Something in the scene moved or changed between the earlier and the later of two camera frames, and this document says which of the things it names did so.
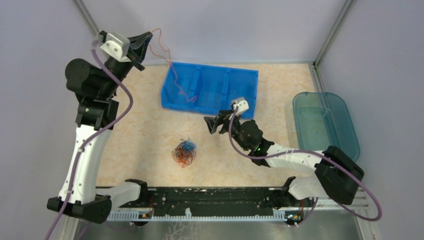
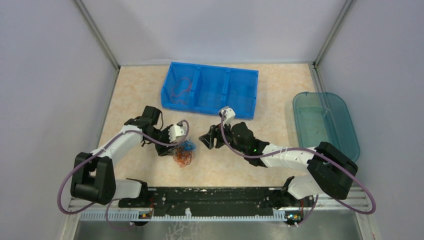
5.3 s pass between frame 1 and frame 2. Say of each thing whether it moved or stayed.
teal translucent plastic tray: stayed
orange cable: moved
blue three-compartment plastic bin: stayed
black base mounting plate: stayed
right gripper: moved
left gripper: moved
